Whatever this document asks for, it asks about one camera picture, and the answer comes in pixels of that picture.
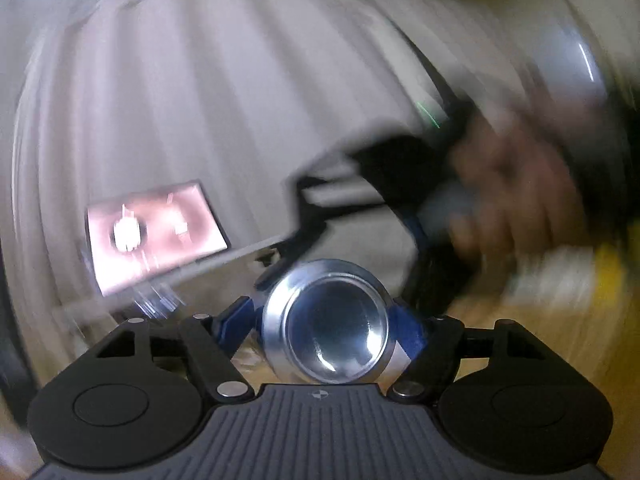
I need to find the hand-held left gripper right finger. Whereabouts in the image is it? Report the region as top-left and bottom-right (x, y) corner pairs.
(387, 305), (543, 404)

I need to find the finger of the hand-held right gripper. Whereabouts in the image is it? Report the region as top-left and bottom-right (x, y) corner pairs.
(292, 175), (328, 266)
(405, 210), (453, 311)

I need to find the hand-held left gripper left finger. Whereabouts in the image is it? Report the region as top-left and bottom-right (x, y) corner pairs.
(95, 297), (257, 404)

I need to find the blue soda can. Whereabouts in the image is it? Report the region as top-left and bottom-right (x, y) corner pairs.
(252, 258), (426, 386)

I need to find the person's right hand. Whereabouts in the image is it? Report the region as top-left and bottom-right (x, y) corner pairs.
(447, 102), (601, 263)

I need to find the white folding lap table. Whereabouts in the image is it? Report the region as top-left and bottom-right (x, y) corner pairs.
(55, 237), (301, 321)

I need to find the silver tablet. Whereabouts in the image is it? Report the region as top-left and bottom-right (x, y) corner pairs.
(86, 180), (230, 297)

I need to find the beige curtain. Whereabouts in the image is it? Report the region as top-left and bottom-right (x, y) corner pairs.
(0, 0), (451, 311)

